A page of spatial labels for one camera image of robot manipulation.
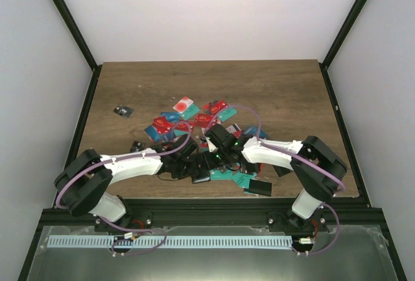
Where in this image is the teal card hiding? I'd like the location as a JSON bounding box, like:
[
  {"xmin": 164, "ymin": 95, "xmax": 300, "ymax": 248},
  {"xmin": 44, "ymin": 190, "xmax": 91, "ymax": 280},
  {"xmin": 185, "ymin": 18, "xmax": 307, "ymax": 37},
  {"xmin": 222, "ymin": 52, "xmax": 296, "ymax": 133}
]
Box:
[
  {"xmin": 217, "ymin": 107, "xmax": 237, "ymax": 122},
  {"xmin": 181, "ymin": 103, "xmax": 200, "ymax": 120}
]

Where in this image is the teal card top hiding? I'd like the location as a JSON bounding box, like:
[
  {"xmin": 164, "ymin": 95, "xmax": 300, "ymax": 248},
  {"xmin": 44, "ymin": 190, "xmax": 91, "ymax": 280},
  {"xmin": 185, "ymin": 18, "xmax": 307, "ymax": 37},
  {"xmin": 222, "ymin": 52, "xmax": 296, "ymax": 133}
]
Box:
[{"xmin": 181, "ymin": 103, "xmax": 200, "ymax": 120}]

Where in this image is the black box on cards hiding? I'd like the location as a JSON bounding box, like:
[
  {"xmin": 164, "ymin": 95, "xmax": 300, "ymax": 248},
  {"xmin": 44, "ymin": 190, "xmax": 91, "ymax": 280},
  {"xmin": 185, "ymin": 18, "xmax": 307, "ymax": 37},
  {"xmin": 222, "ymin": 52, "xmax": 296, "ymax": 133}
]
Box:
[{"xmin": 244, "ymin": 179, "xmax": 272, "ymax": 197}]

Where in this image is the black front rail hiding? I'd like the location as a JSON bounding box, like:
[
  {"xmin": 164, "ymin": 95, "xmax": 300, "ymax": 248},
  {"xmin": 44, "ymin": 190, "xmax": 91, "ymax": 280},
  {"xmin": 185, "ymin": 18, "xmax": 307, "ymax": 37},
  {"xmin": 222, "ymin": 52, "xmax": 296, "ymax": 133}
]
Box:
[{"xmin": 41, "ymin": 198, "xmax": 383, "ymax": 233}]

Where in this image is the black leather card holder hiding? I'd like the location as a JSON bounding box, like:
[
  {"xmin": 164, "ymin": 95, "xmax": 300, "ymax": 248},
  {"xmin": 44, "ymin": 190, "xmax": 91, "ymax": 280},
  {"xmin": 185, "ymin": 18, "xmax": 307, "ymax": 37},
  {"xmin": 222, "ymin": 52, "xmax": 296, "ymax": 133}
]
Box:
[{"xmin": 189, "ymin": 153, "xmax": 211, "ymax": 184}]

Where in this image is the white card red circle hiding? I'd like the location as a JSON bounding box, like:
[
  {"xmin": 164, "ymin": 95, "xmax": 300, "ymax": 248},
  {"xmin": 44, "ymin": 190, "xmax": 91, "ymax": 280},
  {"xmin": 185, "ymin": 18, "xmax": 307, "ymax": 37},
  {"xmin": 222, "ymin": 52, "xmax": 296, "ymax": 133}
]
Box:
[{"xmin": 173, "ymin": 97, "xmax": 194, "ymax": 114}]

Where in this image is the black frame post right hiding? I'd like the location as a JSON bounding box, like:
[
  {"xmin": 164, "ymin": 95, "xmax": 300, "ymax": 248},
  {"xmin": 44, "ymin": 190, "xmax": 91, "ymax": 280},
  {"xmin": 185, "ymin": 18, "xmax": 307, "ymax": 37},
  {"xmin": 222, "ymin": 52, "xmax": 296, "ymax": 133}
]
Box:
[{"xmin": 319, "ymin": 0, "xmax": 386, "ymax": 67}]

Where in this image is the teal card right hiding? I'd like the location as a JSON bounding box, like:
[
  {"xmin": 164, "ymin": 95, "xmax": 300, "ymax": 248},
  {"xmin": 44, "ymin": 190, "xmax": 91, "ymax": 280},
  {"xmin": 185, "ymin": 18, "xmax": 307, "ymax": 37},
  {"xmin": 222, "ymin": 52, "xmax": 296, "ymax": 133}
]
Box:
[{"xmin": 217, "ymin": 107, "xmax": 237, "ymax": 122}]

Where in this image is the black VIP card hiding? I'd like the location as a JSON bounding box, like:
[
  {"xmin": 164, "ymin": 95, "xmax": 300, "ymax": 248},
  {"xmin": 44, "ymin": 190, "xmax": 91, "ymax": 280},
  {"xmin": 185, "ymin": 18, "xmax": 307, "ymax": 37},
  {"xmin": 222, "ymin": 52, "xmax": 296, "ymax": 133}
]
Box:
[{"xmin": 113, "ymin": 104, "xmax": 134, "ymax": 119}]

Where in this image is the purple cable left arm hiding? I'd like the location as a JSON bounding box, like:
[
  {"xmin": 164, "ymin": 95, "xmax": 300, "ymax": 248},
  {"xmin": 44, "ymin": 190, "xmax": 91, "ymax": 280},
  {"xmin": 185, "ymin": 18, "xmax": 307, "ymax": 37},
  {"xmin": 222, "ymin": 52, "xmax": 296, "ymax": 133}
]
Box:
[{"xmin": 55, "ymin": 121, "xmax": 192, "ymax": 256}]

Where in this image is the black frame post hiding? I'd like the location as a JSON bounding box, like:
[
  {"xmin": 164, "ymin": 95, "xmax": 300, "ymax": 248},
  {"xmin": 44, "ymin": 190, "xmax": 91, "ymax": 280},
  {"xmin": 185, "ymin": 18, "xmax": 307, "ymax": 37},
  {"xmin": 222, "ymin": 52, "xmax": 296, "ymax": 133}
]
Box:
[
  {"xmin": 319, "ymin": 0, "xmax": 386, "ymax": 67},
  {"xmin": 34, "ymin": 0, "xmax": 99, "ymax": 71}
]

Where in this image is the black frame post left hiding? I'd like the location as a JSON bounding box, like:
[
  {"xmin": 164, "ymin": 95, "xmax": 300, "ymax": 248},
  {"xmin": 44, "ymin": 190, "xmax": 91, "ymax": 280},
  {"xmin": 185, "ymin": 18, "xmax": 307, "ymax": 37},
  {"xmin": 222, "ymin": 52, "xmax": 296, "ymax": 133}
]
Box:
[{"xmin": 34, "ymin": 0, "xmax": 99, "ymax": 71}]

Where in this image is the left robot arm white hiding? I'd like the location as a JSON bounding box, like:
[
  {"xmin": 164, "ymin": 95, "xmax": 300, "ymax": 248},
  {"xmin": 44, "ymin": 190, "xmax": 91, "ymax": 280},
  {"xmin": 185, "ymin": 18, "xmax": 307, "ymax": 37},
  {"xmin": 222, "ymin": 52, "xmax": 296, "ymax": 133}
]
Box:
[{"xmin": 54, "ymin": 136, "xmax": 198, "ymax": 232}]

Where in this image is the blue card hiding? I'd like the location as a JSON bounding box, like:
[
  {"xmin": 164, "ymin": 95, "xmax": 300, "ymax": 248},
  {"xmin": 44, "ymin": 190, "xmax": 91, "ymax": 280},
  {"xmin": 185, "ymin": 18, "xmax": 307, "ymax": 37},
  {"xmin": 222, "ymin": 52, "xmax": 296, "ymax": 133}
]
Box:
[{"xmin": 160, "ymin": 112, "xmax": 180, "ymax": 123}]

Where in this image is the light blue slotted cable duct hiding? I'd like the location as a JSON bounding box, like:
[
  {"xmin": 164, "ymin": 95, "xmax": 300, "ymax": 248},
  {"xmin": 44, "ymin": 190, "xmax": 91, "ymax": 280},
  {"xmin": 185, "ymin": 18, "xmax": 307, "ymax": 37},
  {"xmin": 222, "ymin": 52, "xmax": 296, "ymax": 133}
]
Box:
[{"xmin": 47, "ymin": 235, "xmax": 292, "ymax": 250}]

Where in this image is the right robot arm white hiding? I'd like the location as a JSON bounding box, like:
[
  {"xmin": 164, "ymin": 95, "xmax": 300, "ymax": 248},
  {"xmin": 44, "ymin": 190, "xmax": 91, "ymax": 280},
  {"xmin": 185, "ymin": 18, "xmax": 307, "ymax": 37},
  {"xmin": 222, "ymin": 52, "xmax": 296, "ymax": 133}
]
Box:
[{"xmin": 204, "ymin": 124, "xmax": 348, "ymax": 231}]

